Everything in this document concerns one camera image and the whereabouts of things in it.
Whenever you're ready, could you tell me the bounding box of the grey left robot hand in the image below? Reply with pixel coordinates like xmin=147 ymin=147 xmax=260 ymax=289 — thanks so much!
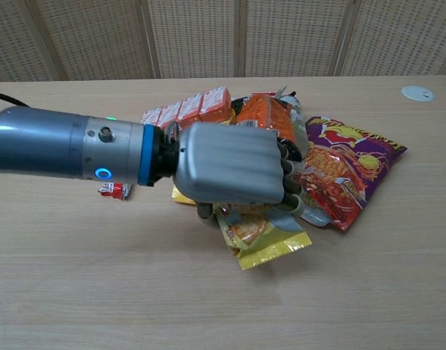
xmin=155 ymin=121 xmax=312 ymax=233

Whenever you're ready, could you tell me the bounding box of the small yellow cracker packet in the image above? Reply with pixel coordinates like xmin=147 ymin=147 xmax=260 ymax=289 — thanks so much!
xmin=214 ymin=203 xmax=313 ymax=271

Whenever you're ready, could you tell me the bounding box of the yellow snack bag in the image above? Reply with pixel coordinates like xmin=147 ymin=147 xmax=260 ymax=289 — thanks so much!
xmin=171 ymin=183 xmax=199 ymax=206

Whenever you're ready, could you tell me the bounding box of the orange snack packet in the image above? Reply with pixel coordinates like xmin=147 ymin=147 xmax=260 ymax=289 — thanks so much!
xmin=235 ymin=92 xmax=301 ymax=147

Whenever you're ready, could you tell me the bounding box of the orange juice box multipack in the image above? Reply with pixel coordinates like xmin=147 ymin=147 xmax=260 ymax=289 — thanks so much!
xmin=139 ymin=85 xmax=234 ymax=128

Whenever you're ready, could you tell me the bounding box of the white black green pouch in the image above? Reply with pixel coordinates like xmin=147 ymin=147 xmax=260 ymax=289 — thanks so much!
xmin=274 ymin=86 xmax=308 ymax=147

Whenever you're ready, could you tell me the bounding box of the purple chips bag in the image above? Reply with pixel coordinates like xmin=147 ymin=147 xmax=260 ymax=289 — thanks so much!
xmin=293 ymin=115 xmax=408 ymax=232

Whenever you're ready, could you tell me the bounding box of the red white snack bar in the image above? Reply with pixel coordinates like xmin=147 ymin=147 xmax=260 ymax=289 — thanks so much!
xmin=98 ymin=180 xmax=133 ymax=202

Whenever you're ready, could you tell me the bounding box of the bamboo folding screen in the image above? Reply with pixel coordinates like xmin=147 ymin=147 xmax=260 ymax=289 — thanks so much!
xmin=0 ymin=0 xmax=446 ymax=85

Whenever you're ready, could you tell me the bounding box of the white round cable grommet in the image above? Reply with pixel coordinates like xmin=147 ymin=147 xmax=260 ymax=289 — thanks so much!
xmin=401 ymin=85 xmax=435 ymax=104

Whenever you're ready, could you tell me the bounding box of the black cable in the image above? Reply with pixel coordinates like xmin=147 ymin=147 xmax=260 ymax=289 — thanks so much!
xmin=0 ymin=88 xmax=31 ymax=109

